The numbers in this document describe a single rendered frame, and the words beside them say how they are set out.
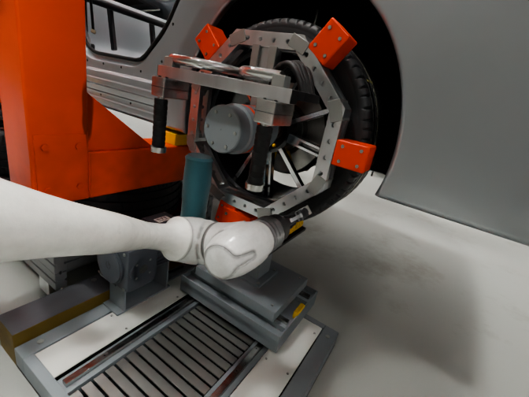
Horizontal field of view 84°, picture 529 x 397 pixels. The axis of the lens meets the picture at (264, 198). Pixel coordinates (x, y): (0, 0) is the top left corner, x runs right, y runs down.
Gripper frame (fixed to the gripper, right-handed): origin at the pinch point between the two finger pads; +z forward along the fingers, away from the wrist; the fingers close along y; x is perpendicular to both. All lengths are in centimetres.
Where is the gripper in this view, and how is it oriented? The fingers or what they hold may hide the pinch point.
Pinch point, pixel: (303, 212)
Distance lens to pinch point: 92.5
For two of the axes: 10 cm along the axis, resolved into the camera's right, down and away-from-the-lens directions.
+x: -4.6, -8.9, 0.8
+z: 5.3, -2.0, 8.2
